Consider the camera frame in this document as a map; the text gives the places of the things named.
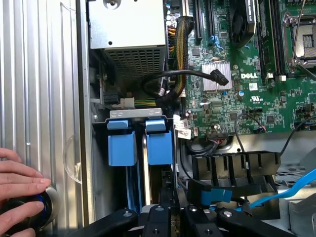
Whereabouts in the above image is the empty blue disk carrier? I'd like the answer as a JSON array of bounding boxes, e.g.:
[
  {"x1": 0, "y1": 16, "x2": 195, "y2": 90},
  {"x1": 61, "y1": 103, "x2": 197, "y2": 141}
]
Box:
[{"x1": 106, "y1": 119, "x2": 143, "y2": 210}]

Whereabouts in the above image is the grey metal disk bay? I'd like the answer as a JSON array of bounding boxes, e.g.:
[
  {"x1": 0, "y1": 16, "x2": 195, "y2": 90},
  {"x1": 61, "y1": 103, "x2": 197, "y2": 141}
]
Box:
[{"x1": 92, "y1": 108, "x2": 179, "y2": 210}]

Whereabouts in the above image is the person's hand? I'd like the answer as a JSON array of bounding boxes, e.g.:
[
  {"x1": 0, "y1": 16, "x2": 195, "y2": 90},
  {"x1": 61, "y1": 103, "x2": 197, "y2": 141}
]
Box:
[{"x1": 0, "y1": 147, "x2": 52, "y2": 237}]

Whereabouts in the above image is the silver chipset heatsink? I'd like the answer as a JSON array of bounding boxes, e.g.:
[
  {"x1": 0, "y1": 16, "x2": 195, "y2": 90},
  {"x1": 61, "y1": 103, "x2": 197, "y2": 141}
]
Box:
[{"x1": 201, "y1": 61, "x2": 233, "y2": 93}]

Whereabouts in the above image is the open PC case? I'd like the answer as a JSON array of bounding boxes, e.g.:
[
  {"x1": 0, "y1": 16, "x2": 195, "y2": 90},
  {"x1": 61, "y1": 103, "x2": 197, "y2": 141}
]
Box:
[{"x1": 75, "y1": 0, "x2": 316, "y2": 237}]

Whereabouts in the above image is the green motherboard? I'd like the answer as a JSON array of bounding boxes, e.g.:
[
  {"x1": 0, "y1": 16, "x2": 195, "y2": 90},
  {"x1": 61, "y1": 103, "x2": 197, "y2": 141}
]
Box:
[{"x1": 164, "y1": 0, "x2": 316, "y2": 139}]

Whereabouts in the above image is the grey power supply unit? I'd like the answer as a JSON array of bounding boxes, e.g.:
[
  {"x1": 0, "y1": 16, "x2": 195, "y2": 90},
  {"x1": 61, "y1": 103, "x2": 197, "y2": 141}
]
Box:
[{"x1": 87, "y1": 0, "x2": 167, "y2": 82}]

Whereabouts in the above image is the black RAM slot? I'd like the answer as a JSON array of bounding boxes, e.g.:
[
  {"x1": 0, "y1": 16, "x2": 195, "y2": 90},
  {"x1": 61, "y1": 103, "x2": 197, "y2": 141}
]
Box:
[
  {"x1": 269, "y1": 0, "x2": 278, "y2": 80},
  {"x1": 276, "y1": 0, "x2": 287, "y2": 83}
]

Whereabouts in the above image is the black expansion slot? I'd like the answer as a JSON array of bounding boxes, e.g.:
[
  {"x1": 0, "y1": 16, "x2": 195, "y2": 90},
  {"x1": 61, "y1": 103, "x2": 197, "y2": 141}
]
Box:
[
  {"x1": 206, "y1": 0, "x2": 216, "y2": 38},
  {"x1": 192, "y1": 0, "x2": 202, "y2": 41}
]

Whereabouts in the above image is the CPU socket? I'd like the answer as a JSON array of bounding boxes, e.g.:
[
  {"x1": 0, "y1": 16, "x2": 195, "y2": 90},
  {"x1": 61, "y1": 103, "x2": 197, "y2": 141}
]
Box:
[{"x1": 282, "y1": 9, "x2": 316, "y2": 72}]

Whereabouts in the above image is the black ribbed plastic bracket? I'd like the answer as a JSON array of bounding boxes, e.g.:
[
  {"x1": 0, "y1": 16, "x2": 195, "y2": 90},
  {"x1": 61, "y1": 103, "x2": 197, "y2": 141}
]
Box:
[{"x1": 191, "y1": 150, "x2": 282, "y2": 196}]

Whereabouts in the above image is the white cable label tag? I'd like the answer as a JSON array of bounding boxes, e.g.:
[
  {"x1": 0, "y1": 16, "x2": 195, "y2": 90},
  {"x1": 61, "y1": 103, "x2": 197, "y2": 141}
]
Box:
[{"x1": 172, "y1": 114, "x2": 193, "y2": 141}]

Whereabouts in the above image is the yellow green wire bundle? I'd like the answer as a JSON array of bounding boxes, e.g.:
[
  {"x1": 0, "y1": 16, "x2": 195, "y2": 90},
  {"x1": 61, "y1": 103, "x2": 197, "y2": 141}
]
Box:
[{"x1": 120, "y1": 97, "x2": 158, "y2": 109}]

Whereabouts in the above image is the black cable angled connector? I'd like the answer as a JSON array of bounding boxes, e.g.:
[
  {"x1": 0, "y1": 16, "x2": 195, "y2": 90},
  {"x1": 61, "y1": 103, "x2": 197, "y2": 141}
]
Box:
[{"x1": 141, "y1": 68, "x2": 230, "y2": 99}]

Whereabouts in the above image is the braided power supply cable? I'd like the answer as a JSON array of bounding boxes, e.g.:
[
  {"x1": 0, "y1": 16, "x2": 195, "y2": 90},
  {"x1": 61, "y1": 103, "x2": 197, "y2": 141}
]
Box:
[{"x1": 172, "y1": 16, "x2": 196, "y2": 99}]

